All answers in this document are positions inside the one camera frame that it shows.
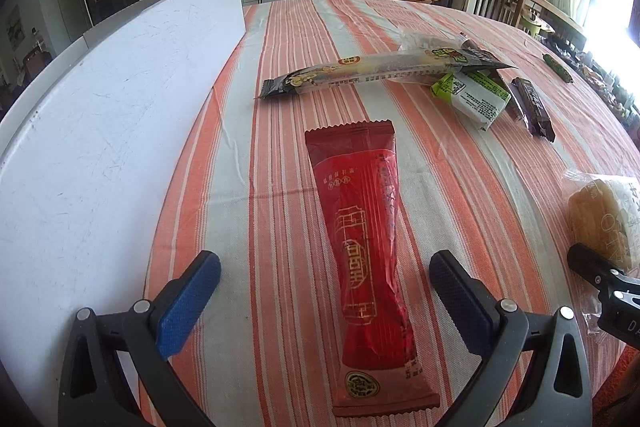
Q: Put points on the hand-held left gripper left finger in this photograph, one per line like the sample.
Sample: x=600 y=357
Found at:
x=187 y=302

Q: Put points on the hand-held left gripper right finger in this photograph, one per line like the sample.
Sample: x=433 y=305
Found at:
x=460 y=302

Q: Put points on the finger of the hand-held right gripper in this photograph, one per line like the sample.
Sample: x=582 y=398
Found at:
x=587 y=264

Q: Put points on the clear bread packet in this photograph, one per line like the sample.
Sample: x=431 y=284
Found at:
x=600 y=217

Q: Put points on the red snack packet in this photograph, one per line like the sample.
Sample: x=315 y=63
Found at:
x=370 y=257

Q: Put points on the white cardboard box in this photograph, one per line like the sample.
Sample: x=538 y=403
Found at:
x=100 y=132

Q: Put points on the orange striped tablecloth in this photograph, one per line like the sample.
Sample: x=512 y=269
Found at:
x=280 y=167

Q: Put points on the dark chocolate bar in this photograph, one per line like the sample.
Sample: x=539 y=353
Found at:
x=532 y=107

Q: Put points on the green white snack packet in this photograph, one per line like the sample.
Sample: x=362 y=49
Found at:
x=475 y=99

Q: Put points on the green sausage snack stick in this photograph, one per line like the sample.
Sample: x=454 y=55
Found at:
x=556 y=67

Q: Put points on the green white seat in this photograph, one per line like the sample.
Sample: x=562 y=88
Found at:
x=531 y=27

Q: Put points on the long beige snack packet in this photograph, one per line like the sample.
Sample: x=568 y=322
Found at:
x=370 y=69

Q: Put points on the wooden dining chair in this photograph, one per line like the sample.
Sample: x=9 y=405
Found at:
x=555 y=9

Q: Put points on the clear plastic snack packet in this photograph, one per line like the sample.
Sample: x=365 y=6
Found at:
x=430 y=42

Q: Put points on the wall picture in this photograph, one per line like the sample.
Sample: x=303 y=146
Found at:
x=15 y=27

